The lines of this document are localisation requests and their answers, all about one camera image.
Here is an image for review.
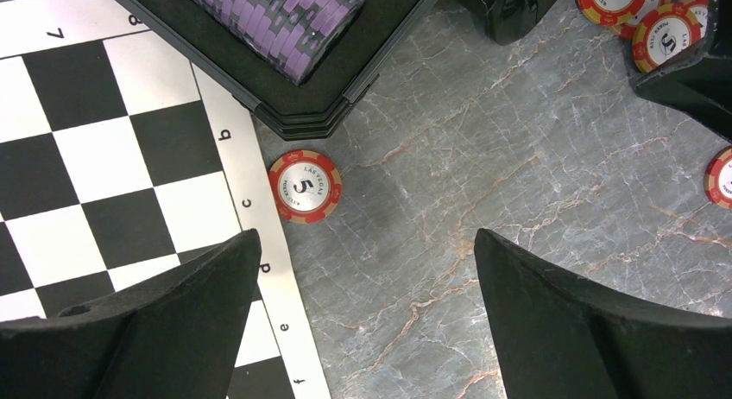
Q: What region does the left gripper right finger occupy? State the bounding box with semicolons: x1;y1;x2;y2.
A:
474;229;731;398

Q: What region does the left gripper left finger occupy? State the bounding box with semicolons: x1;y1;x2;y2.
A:
1;229;262;398

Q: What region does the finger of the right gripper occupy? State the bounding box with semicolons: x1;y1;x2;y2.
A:
631;0;731;142

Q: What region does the red white poker chip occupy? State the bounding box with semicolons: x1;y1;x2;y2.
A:
703;146;731;209
609;0;671;40
268;149;343;224
680;0;709;37
631;3;703;73
575;0;646;26

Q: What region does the black poker carrying case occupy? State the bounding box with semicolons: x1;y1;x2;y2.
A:
115;0;558;140

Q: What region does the purple poker chip roll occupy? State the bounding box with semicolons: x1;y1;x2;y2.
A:
192;0;364;86

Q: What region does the black white chessboard mat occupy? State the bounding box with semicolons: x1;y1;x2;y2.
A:
1;0;330;398

